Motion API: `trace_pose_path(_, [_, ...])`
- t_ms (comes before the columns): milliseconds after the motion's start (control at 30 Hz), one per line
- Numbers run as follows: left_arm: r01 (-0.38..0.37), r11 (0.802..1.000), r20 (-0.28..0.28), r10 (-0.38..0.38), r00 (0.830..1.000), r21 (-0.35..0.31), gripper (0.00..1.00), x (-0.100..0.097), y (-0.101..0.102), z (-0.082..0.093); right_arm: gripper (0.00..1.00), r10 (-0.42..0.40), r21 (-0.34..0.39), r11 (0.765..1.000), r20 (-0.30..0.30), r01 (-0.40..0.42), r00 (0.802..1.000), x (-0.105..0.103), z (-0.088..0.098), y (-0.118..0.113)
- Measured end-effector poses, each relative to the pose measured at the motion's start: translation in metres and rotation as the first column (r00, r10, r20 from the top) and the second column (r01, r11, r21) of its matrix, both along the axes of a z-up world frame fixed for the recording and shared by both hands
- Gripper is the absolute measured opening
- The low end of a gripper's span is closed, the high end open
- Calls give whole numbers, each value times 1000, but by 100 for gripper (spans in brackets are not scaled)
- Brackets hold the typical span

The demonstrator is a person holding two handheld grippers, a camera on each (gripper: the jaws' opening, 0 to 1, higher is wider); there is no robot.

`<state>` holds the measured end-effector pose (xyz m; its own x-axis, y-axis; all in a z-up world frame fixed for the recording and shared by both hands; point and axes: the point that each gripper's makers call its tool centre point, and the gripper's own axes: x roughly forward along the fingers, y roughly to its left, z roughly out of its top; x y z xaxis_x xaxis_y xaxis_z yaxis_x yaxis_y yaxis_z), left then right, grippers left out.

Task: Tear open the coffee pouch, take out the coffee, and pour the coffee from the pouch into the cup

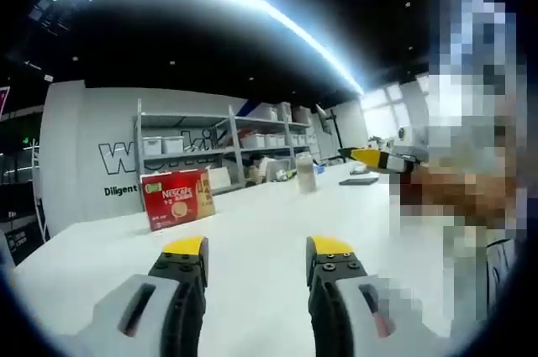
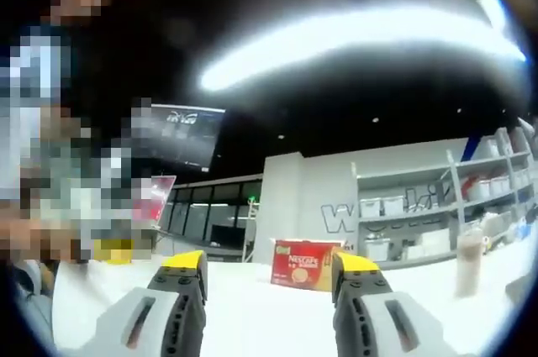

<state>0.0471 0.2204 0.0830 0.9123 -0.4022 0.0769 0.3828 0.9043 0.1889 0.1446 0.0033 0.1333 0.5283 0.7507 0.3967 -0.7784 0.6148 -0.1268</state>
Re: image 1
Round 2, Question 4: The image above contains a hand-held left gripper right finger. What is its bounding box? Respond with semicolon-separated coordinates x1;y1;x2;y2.
305;235;425;357

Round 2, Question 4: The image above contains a black monitor stand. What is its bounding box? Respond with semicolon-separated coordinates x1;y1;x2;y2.
323;108;341;160

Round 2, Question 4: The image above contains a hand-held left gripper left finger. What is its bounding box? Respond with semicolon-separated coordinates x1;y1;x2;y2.
75;235;210;357

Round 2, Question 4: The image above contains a dark cloth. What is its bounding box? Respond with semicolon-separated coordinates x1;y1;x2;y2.
486;238;525;320

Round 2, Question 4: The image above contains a row of white storage bins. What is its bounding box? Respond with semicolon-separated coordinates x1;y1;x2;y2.
142;102;314;155

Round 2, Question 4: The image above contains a grey metal storage shelf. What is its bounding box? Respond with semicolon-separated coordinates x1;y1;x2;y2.
133;98;320;198

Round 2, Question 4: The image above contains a red coffee box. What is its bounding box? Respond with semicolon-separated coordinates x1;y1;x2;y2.
140;167;218;232

